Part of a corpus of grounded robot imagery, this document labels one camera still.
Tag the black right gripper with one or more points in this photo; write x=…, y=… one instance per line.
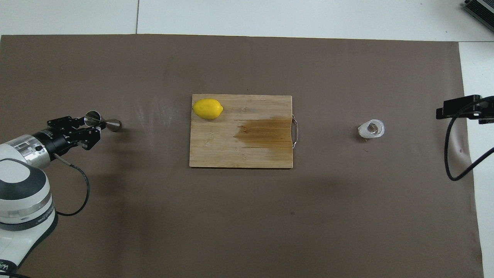
x=488, y=116

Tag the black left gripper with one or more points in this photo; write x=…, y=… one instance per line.
x=56, y=139

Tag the steel double jigger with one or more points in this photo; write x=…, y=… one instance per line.
x=93, y=117

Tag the frosted clear glass cup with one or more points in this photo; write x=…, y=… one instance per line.
x=362, y=132

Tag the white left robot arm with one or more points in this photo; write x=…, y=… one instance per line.
x=23, y=200

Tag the grey ribbed metal device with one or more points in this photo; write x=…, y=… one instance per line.
x=482, y=8

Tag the yellow lemon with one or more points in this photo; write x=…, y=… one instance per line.
x=207, y=109

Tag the brown paper table mat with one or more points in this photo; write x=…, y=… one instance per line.
x=193, y=212

